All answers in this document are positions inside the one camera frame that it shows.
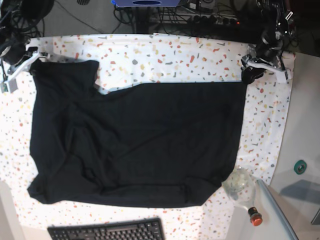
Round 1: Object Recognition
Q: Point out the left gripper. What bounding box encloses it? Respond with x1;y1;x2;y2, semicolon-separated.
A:
241;49;292;84

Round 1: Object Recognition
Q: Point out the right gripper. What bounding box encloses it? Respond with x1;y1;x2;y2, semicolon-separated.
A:
0;46;51;93

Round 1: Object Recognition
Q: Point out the black t-shirt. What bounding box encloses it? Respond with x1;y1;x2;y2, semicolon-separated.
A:
28;60;247;208

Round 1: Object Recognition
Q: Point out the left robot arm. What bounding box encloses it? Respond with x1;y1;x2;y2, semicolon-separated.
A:
241;0;293;85

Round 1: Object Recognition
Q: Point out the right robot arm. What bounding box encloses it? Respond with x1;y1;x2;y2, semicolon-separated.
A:
0;0;54;94

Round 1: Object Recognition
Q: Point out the black power strip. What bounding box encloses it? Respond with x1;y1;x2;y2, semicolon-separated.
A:
187;14;241;27

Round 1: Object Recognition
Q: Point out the blue box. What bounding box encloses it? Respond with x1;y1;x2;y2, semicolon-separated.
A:
111;0;180;8

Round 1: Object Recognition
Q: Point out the green tape roll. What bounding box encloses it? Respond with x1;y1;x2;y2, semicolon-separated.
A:
293;159;307;175

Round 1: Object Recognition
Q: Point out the clear glass bottle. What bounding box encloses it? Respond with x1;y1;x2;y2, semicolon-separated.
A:
222;167;263;227

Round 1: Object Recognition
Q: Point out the grey metal rod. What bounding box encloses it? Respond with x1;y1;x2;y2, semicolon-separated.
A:
256;179;299;240

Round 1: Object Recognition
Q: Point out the black keyboard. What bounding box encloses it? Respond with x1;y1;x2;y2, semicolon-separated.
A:
47;218;166;240

